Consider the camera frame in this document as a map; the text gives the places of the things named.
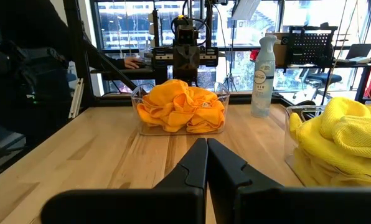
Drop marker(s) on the air freshener spray bottle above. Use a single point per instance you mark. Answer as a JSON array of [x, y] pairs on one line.
[[263, 93]]

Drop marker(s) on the aluminium extrusion bracket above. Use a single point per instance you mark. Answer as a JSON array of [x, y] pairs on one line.
[[76, 98]]

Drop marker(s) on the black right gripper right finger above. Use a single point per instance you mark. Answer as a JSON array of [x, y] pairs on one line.
[[254, 205]]

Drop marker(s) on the black office desk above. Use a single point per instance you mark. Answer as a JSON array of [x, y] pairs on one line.
[[361, 84]]

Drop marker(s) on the person's hand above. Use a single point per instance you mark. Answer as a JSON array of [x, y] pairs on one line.
[[134, 63]]

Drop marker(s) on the white softbox light panel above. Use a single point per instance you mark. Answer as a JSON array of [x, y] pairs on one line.
[[244, 9]]

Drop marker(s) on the black light tripod stand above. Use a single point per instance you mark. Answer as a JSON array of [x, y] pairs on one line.
[[230, 62]]

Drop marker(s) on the grey laptop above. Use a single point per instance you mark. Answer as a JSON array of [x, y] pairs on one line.
[[359, 51]]

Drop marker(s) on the pale yellow plush microfiber towel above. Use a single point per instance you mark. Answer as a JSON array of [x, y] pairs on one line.
[[353, 137]]

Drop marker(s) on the small red object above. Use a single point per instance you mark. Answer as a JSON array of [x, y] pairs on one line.
[[254, 55]]

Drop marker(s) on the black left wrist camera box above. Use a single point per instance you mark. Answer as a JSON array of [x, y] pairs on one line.
[[187, 35]]

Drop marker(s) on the blue office chair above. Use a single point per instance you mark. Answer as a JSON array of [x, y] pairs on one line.
[[324, 77]]

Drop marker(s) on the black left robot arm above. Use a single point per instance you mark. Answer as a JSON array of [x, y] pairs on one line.
[[160, 76]]

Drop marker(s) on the black diagonal frame strut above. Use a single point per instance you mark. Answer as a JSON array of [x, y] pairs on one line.
[[110, 65]]

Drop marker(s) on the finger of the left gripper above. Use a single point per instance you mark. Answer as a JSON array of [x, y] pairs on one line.
[[180, 60], [193, 60]]

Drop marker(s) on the brown cardboard box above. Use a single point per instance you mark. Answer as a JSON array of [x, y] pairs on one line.
[[280, 53]]

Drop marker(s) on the person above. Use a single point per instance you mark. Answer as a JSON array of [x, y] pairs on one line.
[[33, 18]]

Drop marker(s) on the clear plastic basket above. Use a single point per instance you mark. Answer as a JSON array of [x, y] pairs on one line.
[[287, 140], [135, 99]]

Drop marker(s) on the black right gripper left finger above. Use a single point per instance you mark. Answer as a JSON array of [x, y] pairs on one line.
[[179, 202]]

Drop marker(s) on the black pegboard rack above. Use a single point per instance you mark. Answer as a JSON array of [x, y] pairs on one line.
[[311, 46]]

